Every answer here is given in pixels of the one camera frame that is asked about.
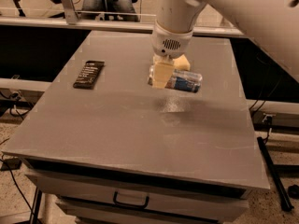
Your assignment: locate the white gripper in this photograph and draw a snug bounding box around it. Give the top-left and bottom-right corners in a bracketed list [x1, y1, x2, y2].
[151, 21, 193, 89]

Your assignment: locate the yellow sponge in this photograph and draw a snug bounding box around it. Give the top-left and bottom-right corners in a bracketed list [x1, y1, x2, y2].
[174, 55, 191, 71]

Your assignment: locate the black drawer handle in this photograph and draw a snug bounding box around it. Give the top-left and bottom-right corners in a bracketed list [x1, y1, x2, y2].
[113, 191, 150, 209]

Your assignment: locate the black floor bar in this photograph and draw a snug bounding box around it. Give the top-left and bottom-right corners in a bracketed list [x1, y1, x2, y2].
[257, 137, 293, 212]

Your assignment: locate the metal rail frame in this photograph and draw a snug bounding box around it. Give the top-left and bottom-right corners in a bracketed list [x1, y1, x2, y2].
[0, 0, 247, 38]

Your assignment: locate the grey drawer cabinet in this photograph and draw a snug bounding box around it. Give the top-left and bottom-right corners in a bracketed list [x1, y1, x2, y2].
[23, 159, 250, 224]

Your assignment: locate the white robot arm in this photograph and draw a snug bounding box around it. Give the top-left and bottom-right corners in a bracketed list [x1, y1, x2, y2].
[151, 0, 299, 89]

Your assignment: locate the black rxbar chocolate bar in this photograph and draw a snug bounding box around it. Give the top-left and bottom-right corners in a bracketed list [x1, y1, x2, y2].
[73, 61, 105, 90]

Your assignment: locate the red bull can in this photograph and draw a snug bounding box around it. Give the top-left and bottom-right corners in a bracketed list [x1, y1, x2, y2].
[148, 65, 203, 93]

